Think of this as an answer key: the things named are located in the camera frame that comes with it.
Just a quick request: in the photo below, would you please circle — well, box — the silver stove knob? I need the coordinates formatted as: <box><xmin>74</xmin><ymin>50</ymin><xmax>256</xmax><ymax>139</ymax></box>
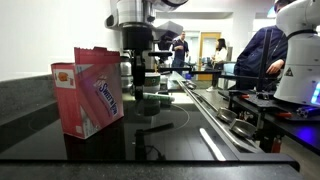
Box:
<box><xmin>229</xmin><ymin>118</ymin><xmax>258</xmax><ymax>138</ymax></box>
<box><xmin>216</xmin><ymin>107</ymin><xmax>238</xmax><ymax>124</ymax></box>

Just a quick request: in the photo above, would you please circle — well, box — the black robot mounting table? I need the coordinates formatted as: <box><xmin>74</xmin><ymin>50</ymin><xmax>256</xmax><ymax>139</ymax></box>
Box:
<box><xmin>218</xmin><ymin>87</ymin><xmax>320</xmax><ymax>155</ymax></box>

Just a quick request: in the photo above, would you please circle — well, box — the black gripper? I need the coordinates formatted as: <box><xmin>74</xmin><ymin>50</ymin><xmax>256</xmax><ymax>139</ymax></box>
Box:
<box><xmin>121</xmin><ymin>25</ymin><xmax>155</xmax><ymax>101</ymax></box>

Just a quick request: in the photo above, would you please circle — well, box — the black upright stand pole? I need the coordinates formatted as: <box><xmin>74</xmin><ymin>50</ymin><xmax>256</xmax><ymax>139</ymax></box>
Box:
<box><xmin>255</xmin><ymin>28</ymin><xmax>273</xmax><ymax>93</ymax></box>

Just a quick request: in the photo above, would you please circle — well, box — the pink sweetener box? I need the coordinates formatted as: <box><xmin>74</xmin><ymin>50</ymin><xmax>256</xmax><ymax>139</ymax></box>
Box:
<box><xmin>50</xmin><ymin>46</ymin><xmax>125</xmax><ymax>140</ymax></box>

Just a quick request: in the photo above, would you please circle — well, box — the standing man in dark shirt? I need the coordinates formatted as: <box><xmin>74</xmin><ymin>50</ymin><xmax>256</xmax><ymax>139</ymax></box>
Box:
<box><xmin>170</xmin><ymin>30</ymin><xmax>190</xmax><ymax>70</ymax></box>

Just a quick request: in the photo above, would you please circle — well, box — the person in blue jacket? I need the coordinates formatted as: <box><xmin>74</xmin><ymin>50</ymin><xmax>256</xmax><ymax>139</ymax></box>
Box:
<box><xmin>233</xmin><ymin>0</ymin><xmax>298</xmax><ymax>92</ymax></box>

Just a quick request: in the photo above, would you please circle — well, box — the yellow wooden door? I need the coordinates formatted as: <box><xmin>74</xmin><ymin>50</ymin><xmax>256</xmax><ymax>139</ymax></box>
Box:
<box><xmin>198</xmin><ymin>31</ymin><xmax>222</xmax><ymax>81</ymax></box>

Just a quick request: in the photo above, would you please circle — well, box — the green and white marker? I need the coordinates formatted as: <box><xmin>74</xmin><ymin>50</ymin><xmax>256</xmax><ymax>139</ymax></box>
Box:
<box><xmin>142</xmin><ymin>92</ymin><xmax>176</xmax><ymax>103</ymax></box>

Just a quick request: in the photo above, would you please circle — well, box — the woman in white top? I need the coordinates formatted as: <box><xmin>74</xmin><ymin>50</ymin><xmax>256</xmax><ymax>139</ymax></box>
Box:
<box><xmin>205</xmin><ymin>37</ymin><xmax>229</xmax><ymax>93</ymax></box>

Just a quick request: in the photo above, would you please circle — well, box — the blue metal rail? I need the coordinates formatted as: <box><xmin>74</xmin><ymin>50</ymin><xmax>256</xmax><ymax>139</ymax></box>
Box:
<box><xmin>295</xmin><ymin>105</ymin><xmax>320</xmax><ymax>119</ymax></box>

